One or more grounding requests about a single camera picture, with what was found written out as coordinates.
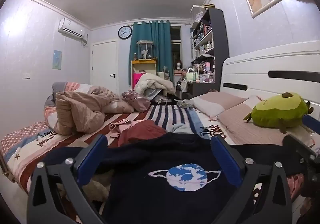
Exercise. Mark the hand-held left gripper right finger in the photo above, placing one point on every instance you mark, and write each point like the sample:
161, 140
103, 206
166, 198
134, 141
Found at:
226, 161

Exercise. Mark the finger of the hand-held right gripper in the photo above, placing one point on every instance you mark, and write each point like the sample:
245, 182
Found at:
297, 147
312, 124

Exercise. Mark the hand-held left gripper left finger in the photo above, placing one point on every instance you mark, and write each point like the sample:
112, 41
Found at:
91, 161

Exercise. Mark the navy planet print sweater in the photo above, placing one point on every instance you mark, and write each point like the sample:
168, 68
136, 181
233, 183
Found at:
155, 154

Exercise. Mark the pink camisole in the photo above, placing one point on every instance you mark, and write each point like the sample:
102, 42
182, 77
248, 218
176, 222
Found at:
115, 131

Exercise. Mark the green avocado plush toy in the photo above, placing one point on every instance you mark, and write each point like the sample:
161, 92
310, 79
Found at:
275, 111

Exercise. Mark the pink pillow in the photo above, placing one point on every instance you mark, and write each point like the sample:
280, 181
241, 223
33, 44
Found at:
237, 124
220, 102

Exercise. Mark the crumpled pink quilt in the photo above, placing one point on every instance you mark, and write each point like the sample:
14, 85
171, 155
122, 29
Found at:
75, 114

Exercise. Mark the pale blue-green garment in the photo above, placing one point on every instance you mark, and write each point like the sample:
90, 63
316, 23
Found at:
181, 127

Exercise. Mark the red garment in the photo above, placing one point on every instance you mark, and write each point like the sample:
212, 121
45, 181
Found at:
142, 131

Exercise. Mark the striped printed bed sheet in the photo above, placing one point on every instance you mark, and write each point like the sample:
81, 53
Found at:
30, 144

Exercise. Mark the small grey cloth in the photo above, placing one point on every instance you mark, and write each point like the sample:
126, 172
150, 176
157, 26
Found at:
185, 104

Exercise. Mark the pink satin cloth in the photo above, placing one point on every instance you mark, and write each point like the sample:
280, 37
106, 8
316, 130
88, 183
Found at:
140, 104

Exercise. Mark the white bed headboard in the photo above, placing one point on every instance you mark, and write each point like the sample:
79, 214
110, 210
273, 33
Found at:
262, 64

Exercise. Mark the pale green bag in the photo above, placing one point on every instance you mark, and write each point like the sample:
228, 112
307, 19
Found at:
190, 76

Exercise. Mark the white door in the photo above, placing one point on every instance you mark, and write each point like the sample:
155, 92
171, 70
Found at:
105, 64

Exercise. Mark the white blanket pile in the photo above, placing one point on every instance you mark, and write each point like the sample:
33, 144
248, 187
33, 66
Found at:
155, 84

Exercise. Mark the mannequin head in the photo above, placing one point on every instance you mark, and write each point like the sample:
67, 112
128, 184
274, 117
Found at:
178, 65

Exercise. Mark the yellow cabinet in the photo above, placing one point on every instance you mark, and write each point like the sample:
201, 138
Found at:
143, 64

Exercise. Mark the dark window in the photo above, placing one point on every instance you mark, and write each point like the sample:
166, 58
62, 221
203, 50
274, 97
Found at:
175, 49

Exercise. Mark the glass display case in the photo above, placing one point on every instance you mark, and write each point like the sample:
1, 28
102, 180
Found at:
144, 50

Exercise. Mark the dark bookshelf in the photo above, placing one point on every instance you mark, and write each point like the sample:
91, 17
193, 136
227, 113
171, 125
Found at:
220, 34

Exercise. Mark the white air conditioner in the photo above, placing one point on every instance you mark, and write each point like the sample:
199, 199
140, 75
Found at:
71, 29

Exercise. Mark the teal curtain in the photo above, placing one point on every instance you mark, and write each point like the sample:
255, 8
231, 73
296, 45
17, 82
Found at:
150, 31

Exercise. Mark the clear storage box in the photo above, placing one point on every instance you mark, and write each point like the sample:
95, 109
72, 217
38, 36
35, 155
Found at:
197, 14

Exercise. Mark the small wall poster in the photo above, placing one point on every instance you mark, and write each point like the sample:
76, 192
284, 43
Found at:
57, 59

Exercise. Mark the round wall clock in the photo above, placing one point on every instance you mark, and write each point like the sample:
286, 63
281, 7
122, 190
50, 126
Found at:
125, 32

